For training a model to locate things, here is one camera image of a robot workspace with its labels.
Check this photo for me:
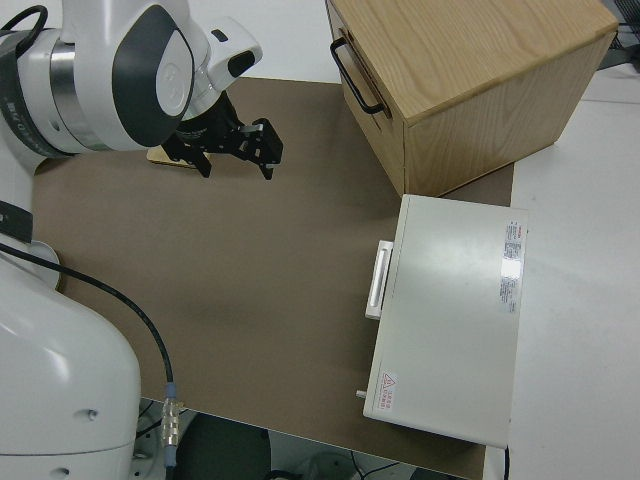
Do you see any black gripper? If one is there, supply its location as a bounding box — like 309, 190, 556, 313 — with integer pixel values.
166, 95, 285, 182

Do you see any gray plate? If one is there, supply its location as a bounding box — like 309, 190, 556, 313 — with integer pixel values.
29, 241, 63, 292

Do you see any small wooden block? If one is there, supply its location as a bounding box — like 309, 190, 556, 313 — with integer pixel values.
145, 145, 197, 172

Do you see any brown table mat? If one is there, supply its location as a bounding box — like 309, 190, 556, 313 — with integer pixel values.
30, 76, 517, 480

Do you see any wooden drawer cabinet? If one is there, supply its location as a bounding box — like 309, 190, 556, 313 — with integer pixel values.
324, 0, 619, 199

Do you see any white toaster oven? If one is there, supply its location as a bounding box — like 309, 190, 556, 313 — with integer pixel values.
354, 193, 530, 448

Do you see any black round stool seat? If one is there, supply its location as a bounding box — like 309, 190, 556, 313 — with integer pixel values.
173, 413, 274, 480

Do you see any dark background equipment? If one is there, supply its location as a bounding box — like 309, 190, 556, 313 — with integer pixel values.
595, 0, 640, 77

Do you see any black metal drawer handle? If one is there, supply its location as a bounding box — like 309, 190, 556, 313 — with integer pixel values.
329, 38, 387, 116

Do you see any black cable with metal connector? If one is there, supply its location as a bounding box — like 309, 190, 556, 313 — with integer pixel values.
0, 241, 182, 471

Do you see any black arm strap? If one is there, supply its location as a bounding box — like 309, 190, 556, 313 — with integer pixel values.
0, 199, 34, 242

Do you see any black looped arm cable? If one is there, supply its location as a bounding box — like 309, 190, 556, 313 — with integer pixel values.
0, 4, 44, 51

